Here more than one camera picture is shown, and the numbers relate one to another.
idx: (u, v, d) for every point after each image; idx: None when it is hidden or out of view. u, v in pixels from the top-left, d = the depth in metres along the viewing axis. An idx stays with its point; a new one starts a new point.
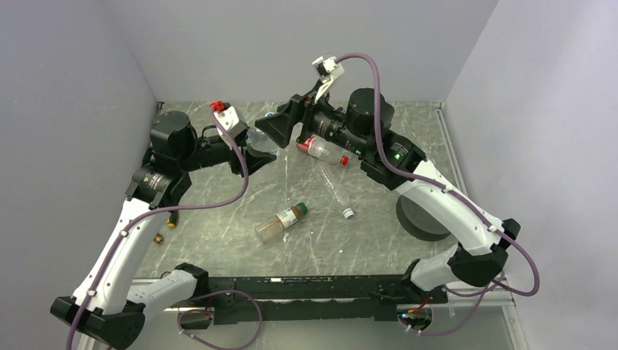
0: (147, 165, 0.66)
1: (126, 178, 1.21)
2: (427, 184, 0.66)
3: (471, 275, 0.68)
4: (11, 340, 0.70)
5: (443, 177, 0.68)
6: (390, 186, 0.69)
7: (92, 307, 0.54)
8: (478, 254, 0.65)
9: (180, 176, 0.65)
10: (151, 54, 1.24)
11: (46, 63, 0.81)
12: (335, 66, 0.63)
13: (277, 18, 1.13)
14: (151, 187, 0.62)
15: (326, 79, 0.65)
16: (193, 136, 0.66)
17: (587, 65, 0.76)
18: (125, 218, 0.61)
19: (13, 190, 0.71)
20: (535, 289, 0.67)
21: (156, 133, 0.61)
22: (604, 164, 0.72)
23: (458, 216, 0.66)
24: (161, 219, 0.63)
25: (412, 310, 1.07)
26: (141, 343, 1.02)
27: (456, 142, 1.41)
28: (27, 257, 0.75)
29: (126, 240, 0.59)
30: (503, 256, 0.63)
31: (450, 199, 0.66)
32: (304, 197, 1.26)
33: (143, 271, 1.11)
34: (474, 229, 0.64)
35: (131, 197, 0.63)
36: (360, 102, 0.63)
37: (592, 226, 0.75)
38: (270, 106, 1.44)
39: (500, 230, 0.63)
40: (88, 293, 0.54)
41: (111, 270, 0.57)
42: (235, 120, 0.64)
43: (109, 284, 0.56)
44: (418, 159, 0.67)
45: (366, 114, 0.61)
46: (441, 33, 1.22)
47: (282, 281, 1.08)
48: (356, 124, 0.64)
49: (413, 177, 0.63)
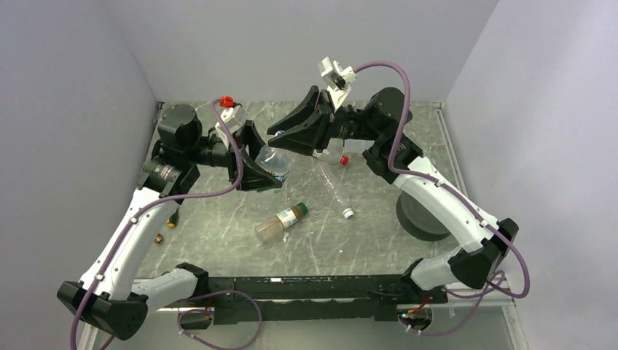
0: (155, 157, 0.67)
1: (126, 178, 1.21)
2: (420, 178, 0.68)
3: (468, 276, 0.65)
4: (11, 340, 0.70)
5: (439, 173, 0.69)
6: (388, 179, 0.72)
7: (98, 292, 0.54)
8: (471, 250, 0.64)
9: (189, 168, 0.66)
10: (151, 54, 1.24)
11: (46, 63, 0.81)
12: (354, 77, 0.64)
13: (277, 17, 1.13)
14: (162, 178, 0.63)
15: (343, 90, 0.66)
16: (198, 129, 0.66)
17: (587, 66, 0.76)
18: (135, 205, 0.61)
19: (13, 190, 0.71)
20: (525, 288, 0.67)
21: (164, 125, 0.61)
22: (604, 165, 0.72)
23: (448, 209, 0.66)
24: (169, 208, 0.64)
25: (412, 310, 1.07)
26: (141, 342, 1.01)
27: (456, 142, 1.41)
28: (26, 258, 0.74)
29: (135, 227, 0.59)
30: (494, 252, 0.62)
31: (442, 193, 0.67)
32: (304, 197, 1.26)
33: (143, 271, 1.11)
34: (465, 223, 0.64)
35: (142, 187, 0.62)
36: (385, 100, 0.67)
37: (592, 227, 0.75)
38: (270, 106, 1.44)
39: (492, 226, 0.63)
40: (96, 277, 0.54)
41: (120, 256, 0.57)
42: (233, 115, 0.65)
43: (117, 270, 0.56)
44: (415, 154, 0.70)
45: (387, 114, 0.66)
46: (442, 33, 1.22)
47: (282, 281, 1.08)
48: (375, 120, 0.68)
49: (405, 173, 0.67)
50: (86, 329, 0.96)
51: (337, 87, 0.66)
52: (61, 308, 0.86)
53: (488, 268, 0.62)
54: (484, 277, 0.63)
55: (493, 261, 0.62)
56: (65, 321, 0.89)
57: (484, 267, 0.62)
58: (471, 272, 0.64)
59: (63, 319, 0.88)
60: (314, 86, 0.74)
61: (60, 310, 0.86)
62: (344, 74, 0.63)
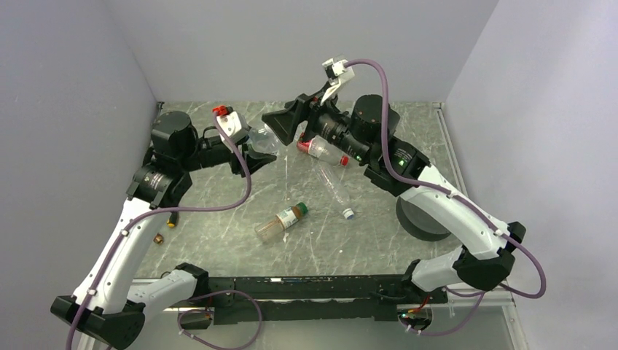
0: (146, 164, 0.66)
1: (126, 178, 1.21)
2: (433, 190, 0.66)
3: (480, 278, 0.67)
4: (11, 340, 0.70)
5: (447, 183, 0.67)
6: (395, 192, 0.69)
7: (92, 306, 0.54)
8: (483, 258, 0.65)
9: (181, 176, 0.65)
10: (151, 54, 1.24)
11: (46, 63, 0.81)
12: (342, 70, 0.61)
13: (276, 17, 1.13)
14: (152, 187, 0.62)
15: (334, 82, 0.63)
16: (193, 136, 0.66)
17: (587, 67, 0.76)
18: (126, 217, 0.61)
19: (14, 190, 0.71)
20: (541, 290, 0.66)
21: (157, 131, 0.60)
22: (604, 165, 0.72)
23: (463, 220, 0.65)
24: (161, 218, 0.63)
25: (412, 310, 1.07)
26: (141, 342, 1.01)
27: (456, 142, 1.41)
28: (26, 258, 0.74)
29: (126, 240, 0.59)
30: (510, 261, 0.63)
31: (454, 204, 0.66)
32: (304, 197, 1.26)
33: (143, 271, 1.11)
34: (479, 233, 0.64)
35: (132, 197, 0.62)
36: (366, 109, 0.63)
37: (592, 227, 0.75)
38: (270, 106, 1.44)
39: (506, 235, 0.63)
40: (88, 292, 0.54)
41: (112, 269, 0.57)
42: (238, 126, 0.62)
43: (110, 284, 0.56)
44: (422, 164, 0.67)
45: (372, 122, 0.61)
46: (442, 33, 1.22)
47: (282, 281, 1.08)
48: (360, 131, 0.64)
49: (417, 184, 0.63)
50: None
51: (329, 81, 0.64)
52: None
53: (503, 275, 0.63)
54: (498, 281, 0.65)
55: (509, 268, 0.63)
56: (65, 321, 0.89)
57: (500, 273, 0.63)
58: (484, 277, 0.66)
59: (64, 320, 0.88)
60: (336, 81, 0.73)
61: None
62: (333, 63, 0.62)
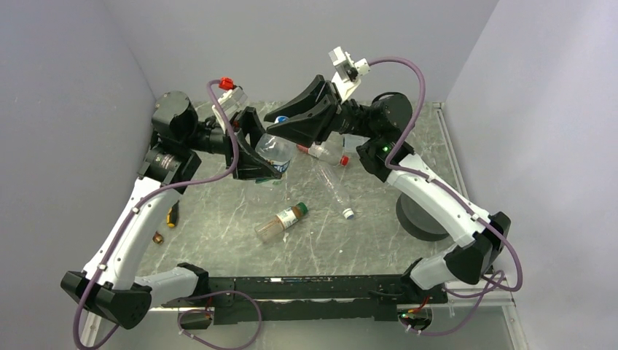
0: (154, 146, 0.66)
1: (127, 178, 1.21)
2: (411, 175, 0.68)
3: (464, 270, 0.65)
4: (12, 340, 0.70)
5: (430, 170, 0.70)
6: (381, 177, 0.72)
7: (101, 281, 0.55)
8: (464, 244, 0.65)
9: (189, 157, 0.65)
10: (151, 55, 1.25)
11: (47, 63, 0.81)
12: (368, 70, 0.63)
13: (276, 17, 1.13)
14: (163, 167, 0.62)
15: (353, 82, 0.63)
16: (194, 118, 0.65)
17: (588, 67, 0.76)
18: (136, 195, 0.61)
19: (14, 189, 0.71)
20: (518, 284, 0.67)
21: (159, 116, 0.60)
22: (604, 165, 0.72)
23: (441, 204, 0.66)
24: (171, 197, 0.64)
25: (412, 309, 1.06)
26: (140, 343, 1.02)
27: (456, 142, 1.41)
28: (27, 257, 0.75)
29: (137, 217, 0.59)
30: (486, 244, 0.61)
31: (432, 188, 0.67)
32: (304, 197, 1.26)
33: (143, 271, 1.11)
34: (457, 217, 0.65)
35: (143, 176, 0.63)
36: (395, 110, 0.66)
37: (593, 227, 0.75)
38: (270, 106, 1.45)
39: (482, 219, 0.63)
40: (99, 267, 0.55)
41: (123, 246, 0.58)
42: (229, 95, 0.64)
43: (120, 259, 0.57)
44: (407, 152, 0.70)
45: (393, 124, 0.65)
46: (441, 33, 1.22)
47: (282, 281, 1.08)
48: (378, 125, 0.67)
49: (398, 169, 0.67)
50: (86, 328, 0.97)
51: (347, 79, 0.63)
52: (60, 307, 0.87)
53: (480, 261, 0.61)
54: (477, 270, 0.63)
55: (486, 255, 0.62)
56: (65, 321, 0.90)
57: (477, 259, 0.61)
58: (462, 265, 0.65)
59: (63, 319, 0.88)
60: (318, 75, 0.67)
61: (60, 310, 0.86)
62: (358, 65, 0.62)
